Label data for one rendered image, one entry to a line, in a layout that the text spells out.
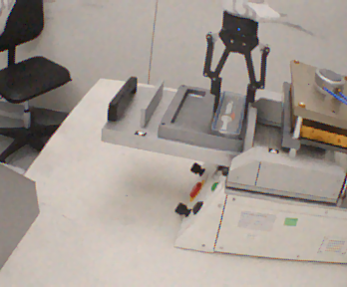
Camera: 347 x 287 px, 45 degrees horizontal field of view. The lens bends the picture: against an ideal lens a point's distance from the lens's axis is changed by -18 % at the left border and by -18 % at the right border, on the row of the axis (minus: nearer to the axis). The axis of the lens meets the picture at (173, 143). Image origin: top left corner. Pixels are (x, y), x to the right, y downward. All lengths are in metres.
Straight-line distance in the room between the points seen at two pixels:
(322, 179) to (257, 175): 0.14
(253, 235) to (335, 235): 0.20
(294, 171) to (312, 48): 1.63
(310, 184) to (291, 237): 0.14
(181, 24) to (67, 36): 0.69
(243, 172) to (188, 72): 1.72
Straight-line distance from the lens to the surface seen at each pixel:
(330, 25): 2.44
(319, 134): 0.93
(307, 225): 0.97
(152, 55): 2.60
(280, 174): 0.90
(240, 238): 0.99
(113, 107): 1.00
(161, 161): 1.30
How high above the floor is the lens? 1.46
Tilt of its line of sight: 31 degrees down
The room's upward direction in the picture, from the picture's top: 6 degrees clockwise
